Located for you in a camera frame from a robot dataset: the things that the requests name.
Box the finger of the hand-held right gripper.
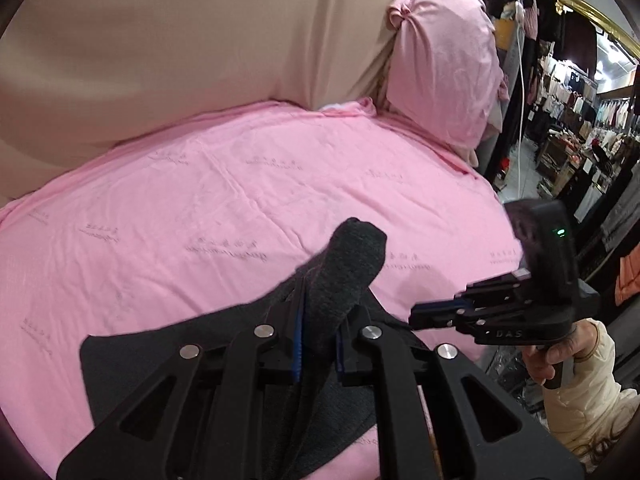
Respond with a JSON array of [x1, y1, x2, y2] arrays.
[[407, 302, 483, 332], [440, 272, 532, 311]]

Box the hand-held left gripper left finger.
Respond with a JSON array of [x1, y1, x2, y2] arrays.
[[56, 270, 307, 480]]

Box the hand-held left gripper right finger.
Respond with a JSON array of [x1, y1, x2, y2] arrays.
[[336, 305, 586, 480]]

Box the dark grey pants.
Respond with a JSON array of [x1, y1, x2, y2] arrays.
[[79, 217, 436, 480]]

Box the person's right forearm cream sleeve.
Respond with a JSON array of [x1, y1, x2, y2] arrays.
[[542, 317, 640, 461]]

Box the person's right hand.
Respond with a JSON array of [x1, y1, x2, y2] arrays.
[[522, 321, 601, 386]]

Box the orange cloth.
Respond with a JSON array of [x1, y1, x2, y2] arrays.
[[615, 254, 640, 307]]

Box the row of hanging clothes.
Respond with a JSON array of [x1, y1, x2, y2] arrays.
[[530, 55, 640, 133]]

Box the pink bed sheet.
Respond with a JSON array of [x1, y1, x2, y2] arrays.
[[0, 97, 526, 480]]

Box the pink pillow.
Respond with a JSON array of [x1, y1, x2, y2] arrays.
[[385, 0, 506, 166]]

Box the white cable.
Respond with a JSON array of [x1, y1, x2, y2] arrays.
[[515, 0, 532, 202]]

